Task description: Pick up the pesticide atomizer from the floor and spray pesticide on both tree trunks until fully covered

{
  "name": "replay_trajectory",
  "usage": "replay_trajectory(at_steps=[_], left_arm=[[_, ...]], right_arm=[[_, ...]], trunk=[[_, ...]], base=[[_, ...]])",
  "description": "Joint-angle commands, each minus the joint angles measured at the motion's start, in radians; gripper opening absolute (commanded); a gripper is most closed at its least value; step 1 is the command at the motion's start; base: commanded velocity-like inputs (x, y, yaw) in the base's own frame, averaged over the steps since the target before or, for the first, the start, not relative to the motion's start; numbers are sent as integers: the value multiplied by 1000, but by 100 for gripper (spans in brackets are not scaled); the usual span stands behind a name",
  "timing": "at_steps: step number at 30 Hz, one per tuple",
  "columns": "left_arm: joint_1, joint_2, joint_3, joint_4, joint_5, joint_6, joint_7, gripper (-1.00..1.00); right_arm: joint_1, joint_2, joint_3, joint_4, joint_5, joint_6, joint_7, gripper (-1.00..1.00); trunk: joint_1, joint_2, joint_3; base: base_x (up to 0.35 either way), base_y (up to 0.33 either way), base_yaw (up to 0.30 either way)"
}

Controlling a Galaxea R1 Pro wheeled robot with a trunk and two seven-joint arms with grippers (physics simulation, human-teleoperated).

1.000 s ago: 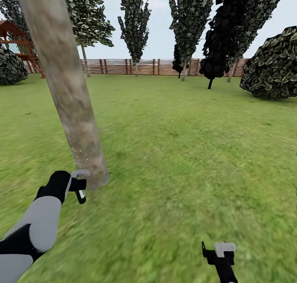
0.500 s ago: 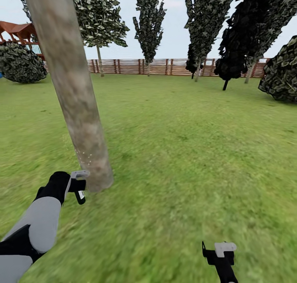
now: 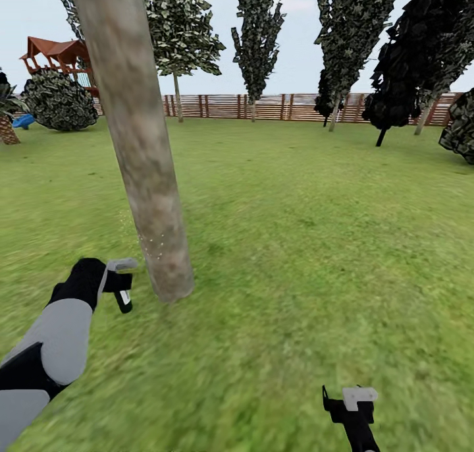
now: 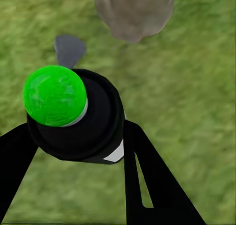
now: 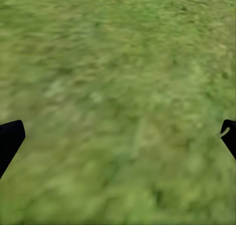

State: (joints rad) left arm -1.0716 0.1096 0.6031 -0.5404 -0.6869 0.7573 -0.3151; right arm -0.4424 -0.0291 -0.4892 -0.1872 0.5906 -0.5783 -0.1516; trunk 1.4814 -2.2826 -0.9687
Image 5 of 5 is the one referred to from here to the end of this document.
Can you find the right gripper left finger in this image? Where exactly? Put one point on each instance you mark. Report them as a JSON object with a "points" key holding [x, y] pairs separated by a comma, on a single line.
{"points": [[12, 136]]}

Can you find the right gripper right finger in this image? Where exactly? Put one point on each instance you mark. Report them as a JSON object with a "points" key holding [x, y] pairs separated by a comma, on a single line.
{"points": [[228, 135]]}

